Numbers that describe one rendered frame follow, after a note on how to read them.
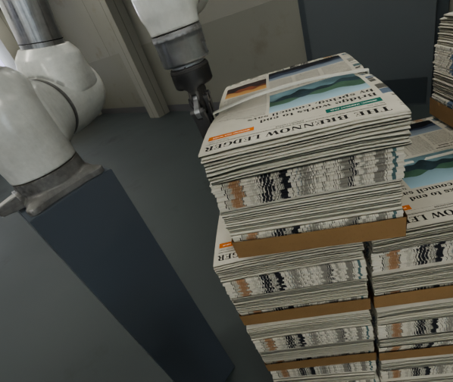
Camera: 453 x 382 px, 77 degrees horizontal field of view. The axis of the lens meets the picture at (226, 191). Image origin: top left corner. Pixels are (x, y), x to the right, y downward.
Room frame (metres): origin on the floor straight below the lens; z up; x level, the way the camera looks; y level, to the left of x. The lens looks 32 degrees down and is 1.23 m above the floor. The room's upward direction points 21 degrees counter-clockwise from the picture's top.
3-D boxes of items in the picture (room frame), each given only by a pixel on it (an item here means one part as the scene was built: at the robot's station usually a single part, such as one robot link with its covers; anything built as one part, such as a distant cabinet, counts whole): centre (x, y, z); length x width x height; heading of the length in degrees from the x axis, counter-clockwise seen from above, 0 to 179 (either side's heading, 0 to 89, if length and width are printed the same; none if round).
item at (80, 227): (0.68, 0.38, 0.50); 0.20 x 0.20 x 1.00; 37
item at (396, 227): (0.42, -0.13, 0.86); 0.29 x 0.16 x 0.04; 71
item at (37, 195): (0.67, 0.39, 1.03); 0.22 x 0.18 x 0.06; 127
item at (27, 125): (0.69, 0.37, 1.17); 0.18 x 0.16 x 0.22; 161
